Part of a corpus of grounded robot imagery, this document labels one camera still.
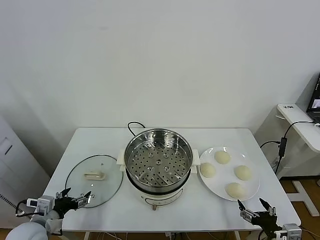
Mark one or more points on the white steamed baozi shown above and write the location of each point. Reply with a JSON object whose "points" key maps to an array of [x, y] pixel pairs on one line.
{"points": [[235, 191], [222, 157], [242, 172], [208, 170]]}

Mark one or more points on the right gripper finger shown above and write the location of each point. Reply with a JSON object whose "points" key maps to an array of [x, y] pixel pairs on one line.
{"points": [[248, 214], [270, 210]]}

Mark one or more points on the black laptop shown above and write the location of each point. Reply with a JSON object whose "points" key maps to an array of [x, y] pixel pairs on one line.
{"points": [[315, 100]]}

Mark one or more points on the white cabinet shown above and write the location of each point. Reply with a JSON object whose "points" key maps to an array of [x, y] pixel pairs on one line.
{"points": [[15, 162]]}

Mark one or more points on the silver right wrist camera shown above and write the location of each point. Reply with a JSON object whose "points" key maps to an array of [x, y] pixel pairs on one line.
{"points": [[290, 231]]}

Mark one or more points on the white table leg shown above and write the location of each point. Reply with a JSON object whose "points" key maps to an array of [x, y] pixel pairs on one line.
{"points": [[86, 236], [237, 236]]}

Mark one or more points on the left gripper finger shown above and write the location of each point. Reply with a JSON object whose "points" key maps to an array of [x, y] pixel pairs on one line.
{"points": [[82, 201], [62, 194]]}

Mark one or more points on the white side desk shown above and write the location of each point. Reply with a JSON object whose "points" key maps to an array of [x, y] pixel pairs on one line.
{"points": [[300, 130]]}

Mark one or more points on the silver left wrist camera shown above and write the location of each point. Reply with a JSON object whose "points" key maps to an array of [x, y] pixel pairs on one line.
{"points": [[41, 203]]}

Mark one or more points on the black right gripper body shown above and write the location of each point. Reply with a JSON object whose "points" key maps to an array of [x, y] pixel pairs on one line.
{"points": [[266, 221]]}

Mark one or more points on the perforated stainless steel steamer basket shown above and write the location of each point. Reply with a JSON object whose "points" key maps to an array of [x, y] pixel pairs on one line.
{"points": [[160, 172]]}

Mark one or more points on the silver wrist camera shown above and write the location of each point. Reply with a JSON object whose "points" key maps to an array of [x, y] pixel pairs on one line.
{"points": [[41, 203], [290, 231]]}

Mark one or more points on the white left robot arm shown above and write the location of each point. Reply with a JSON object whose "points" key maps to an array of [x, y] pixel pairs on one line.
{"points": [[25, 231]]}

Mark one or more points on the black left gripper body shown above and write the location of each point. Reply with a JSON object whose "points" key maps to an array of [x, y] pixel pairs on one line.
{"points": [[63, 204]]}

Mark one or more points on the white desk label sticker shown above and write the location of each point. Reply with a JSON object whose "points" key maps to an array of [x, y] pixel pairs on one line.
{"points": [[288, 107]]}

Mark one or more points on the white round plate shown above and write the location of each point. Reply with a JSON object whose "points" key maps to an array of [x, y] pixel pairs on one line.
{"points": [[225, 175]]}

